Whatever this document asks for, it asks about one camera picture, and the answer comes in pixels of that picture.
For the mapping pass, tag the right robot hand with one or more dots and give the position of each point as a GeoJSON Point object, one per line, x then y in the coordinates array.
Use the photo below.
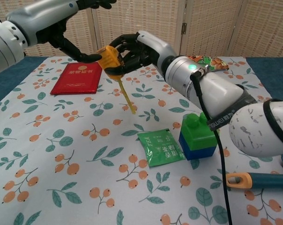
{"type": "Point", "coordinates": [155, 47]}

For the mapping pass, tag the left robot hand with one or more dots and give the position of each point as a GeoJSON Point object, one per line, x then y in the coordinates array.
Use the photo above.
{"type": "Point", "coordinates": [43, 16]}

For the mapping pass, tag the yellow tape measure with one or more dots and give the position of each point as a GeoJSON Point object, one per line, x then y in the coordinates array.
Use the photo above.
{"type": "Point", "coordinates": [108, 58]}

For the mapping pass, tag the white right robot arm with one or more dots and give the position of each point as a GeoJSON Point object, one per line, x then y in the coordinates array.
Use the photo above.
{"type": "Point", "coordinates": [225, 93]}

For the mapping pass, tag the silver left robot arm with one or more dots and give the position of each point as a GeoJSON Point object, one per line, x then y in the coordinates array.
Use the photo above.
{"type": "Point", "coordinates": [3, 47]}

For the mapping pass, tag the brass screen hinge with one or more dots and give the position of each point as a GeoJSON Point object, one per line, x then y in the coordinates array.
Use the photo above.
{"type": "Point", "coordinates": [184, 28]}

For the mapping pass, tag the green snack bag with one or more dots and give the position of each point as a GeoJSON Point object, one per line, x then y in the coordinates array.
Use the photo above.
{"type": "Point", "coordinates": [216, 62]}

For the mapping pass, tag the woven folding screen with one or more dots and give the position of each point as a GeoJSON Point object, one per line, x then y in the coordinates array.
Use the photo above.
{"type": "Point", "coordinates": [214, 23]}

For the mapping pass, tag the red certificate book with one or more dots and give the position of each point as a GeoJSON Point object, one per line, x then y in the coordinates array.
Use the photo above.
{"type": "Point", "coordinates": [73, 79]}

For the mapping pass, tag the green toy building brick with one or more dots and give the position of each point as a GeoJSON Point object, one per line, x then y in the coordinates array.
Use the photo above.
{"type": "Point", "coordinates": [195, 138]}

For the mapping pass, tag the green tea sachet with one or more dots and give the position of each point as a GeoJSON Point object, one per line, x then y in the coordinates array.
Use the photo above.
{"type": "Point", "coordinates": [160, 147]}

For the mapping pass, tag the floral printed tablecloth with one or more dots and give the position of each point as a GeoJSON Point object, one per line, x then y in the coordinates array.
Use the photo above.
{"type": "Point", "coordinates": [61, 131]}

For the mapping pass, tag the blue toy building brick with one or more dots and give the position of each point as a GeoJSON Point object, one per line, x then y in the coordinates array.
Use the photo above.
{"type": "Point", "coordinates": [202, 153]}

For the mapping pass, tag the teal lint roller orange tip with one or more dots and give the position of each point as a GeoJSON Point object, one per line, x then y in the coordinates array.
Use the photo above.
{"type": "Point", "coordinates": [268, 180]}

